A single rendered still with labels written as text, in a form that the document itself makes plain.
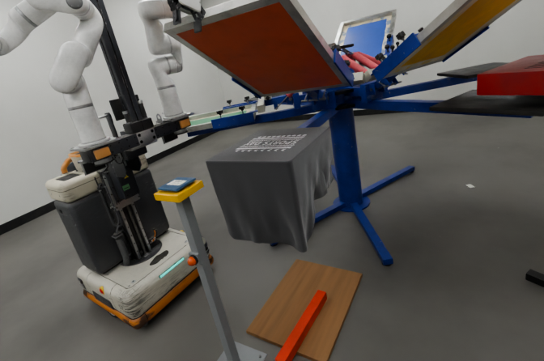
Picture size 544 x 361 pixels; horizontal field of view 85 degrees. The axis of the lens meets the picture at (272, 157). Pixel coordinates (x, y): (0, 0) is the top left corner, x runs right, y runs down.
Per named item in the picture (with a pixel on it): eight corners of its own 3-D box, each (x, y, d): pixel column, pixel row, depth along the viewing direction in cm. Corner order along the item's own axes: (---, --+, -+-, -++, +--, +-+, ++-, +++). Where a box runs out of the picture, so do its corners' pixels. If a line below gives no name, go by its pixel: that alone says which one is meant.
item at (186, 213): (242, 401, 126) (176, 201, 96) (203, 381, 137) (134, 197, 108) (267, 354, 144) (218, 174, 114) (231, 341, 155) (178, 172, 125)
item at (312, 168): (308, 250, 129) (292, 159, 116) (300, 248, 131) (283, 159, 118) (340, 199, 166) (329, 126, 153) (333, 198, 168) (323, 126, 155)
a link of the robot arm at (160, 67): (153, 91, 159) (143, 59, 154) (176, 85, 166) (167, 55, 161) (159, 90, 151) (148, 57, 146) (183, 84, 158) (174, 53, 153)
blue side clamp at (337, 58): (335, 61, 136) (336, 48, 137) (325, 64, 139) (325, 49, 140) (353, 87, 162) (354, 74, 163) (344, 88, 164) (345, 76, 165)
